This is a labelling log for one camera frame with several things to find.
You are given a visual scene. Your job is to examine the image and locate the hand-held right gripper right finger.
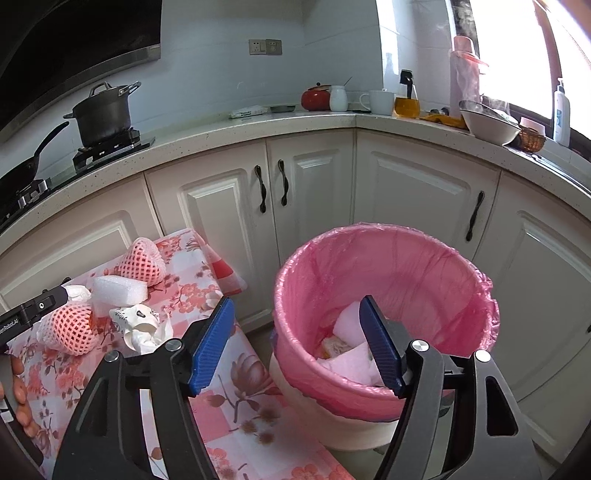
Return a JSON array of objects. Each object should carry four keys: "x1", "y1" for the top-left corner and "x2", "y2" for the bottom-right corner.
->
[{"x1": 359, "y1": 295, "x2": 543, "y2": 480}]

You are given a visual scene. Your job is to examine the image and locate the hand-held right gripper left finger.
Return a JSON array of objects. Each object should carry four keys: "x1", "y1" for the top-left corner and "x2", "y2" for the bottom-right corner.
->
[{"x1": 52, "y1": 296, "x2": 236, "y2": 480}]

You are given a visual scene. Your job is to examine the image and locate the white paper towel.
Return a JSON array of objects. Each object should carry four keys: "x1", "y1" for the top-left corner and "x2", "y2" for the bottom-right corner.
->
[{"x1": 318, "y1": 346, "x2": 384, "y2": 386}]

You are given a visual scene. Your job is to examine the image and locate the pink foam fruit net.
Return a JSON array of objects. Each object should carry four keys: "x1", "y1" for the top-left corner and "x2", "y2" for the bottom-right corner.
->
[
  {"x1": 37, "y1": 305, "x2": 100, "y2": 356},
  {"x1": 113, "y1": 237, "x2": 164, "y2": 284}
]

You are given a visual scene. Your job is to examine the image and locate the white foam sheet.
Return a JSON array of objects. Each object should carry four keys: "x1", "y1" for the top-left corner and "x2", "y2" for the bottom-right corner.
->
[{"x1": 335, "y1": 302, "x2": 370, "y2": 344}]

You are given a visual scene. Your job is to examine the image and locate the white bin pink liner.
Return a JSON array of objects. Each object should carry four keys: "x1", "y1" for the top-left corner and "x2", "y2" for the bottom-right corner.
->
[{"x1": 271, "y1": 222, "x2": 500, "y2": 422}]

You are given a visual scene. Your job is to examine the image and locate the white trash bin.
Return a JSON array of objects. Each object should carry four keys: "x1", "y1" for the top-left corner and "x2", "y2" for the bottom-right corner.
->
[{"x1": 269, "y1": 351, "x2": 444, "y2": 450}]

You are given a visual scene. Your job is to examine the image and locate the person's left hand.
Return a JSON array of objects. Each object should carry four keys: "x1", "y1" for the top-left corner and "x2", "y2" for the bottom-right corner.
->
[{"x1": 0, "y1": 355, "x2": 42, "y2": 439}]

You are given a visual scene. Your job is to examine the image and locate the white cabinet door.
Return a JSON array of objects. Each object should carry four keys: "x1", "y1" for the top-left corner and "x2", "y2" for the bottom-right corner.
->
[
  {"x1": 355, "y1": 131, "x2": 502, "y2": 259},
  {"x1": 267, "y1": 129, "x2": 356, "y2": 278},
  {"x1": 480, "y1": 171, "x2": 591, "y2": 439},
  {"x1": 0, "y1": 178, "x2": 162, "y2": 315},
  {"x1": 145, "y1": 141, "x2": 278, "y2": 324}
]

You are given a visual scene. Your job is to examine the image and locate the white foam block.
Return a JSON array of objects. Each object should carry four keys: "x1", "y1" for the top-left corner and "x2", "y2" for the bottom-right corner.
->
[{"x1": 90, "y1": 275, "x2": 148, "y2": 305}]

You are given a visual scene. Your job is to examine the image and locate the floral tablecloth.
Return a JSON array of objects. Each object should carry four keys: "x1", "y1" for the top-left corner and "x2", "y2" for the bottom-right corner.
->
[{"x1": 7, "y1": 228, "x2": 356, "y2": 480}]

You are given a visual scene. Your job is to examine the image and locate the crumpled printed paper cup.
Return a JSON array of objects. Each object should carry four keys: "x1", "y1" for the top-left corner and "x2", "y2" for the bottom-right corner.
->
[{"x1": 108, "y1": 305, "x2": 174, "y2": 356}]

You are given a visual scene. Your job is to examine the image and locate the black frying pan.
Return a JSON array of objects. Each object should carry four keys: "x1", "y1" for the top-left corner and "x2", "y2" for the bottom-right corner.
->
[{"x1": 0, "y1": 121, "x2": 70, "y2": 195}]

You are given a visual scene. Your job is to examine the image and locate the black gas stove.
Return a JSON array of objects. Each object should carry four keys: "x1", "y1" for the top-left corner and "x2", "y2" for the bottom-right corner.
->
[{"x1": 0, "y1": 127, "x2": 155, "y2": 227}]

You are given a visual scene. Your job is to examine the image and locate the dark lidded stock pot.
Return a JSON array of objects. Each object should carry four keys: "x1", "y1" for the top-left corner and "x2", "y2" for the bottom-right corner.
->
[{"x1": 64, "y1": 82, "x2": 141, "y2": 146}]

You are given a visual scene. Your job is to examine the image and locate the black range hood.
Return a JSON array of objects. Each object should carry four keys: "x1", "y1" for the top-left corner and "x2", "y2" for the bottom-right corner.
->
[{"x1": 0, "y1": 0, "x2": 162, "y2": 144}]

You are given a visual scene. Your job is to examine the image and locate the yellow cloth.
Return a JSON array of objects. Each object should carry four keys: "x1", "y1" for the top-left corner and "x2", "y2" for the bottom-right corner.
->
[{"x1": 422, "y1": 113, "x2": 467, "y2": 129}]

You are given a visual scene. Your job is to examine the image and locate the large white bowl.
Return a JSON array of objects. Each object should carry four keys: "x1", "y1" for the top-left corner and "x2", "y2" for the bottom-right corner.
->
[{"x1": 459, "y1": 100, "x2": 521, "y2": 145}]

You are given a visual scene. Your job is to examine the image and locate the white mug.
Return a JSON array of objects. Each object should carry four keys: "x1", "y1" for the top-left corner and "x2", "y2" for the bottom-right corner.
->
[{"x1": 359, "y1": 90, "x2": 395, "y2": 116}]

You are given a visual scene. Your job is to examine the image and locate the brown wicker basket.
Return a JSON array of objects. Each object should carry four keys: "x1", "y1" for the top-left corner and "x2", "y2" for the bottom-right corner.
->
[{"x1": 515, "y1": 127, "x2": 547, "y2": 152}]

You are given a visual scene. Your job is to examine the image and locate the red lidded pot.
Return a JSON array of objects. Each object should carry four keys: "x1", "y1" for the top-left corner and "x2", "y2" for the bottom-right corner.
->
[{"x1": 301, "y1": 82, "x2": 332, "y2": 110}]

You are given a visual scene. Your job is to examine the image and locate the pink thermos jug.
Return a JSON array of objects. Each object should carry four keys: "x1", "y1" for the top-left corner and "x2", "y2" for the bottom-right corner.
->
[{"x1": 450, "y1": 36, "x2": 489, "y2": 121}]

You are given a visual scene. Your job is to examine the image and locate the white pump lotion bottle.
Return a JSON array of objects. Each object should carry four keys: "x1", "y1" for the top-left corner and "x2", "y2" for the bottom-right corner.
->
[{"x1": 553, "y1": 78, "x2": 572, "y2": 147}]

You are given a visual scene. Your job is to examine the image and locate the dark framed window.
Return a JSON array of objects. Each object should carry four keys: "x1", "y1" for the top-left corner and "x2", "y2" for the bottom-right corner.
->
[{"x1": 448, "y1": 0, "x2": 591, "y2": 162}]

